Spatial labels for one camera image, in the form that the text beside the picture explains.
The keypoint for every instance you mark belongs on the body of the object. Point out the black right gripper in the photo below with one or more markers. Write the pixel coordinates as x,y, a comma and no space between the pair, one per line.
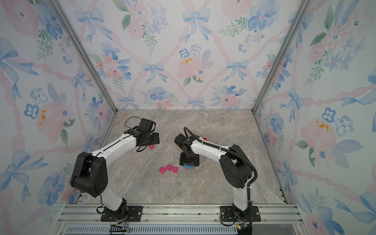
194,162

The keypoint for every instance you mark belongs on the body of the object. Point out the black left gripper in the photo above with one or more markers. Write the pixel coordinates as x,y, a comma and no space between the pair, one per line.
156,138

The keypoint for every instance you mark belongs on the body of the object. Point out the blue lego brick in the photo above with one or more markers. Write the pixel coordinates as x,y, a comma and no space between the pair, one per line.
188,166

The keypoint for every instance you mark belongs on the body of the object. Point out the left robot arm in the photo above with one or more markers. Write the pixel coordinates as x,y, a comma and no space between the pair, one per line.
90,174

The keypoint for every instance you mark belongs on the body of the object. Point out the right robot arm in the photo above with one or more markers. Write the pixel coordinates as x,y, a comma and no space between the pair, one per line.
239,172

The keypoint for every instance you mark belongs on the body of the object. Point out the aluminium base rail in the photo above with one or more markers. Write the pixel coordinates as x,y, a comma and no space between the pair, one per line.
181,219

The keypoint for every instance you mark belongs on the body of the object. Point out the aluminium corner post left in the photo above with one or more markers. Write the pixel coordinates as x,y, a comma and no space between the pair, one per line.
83,55

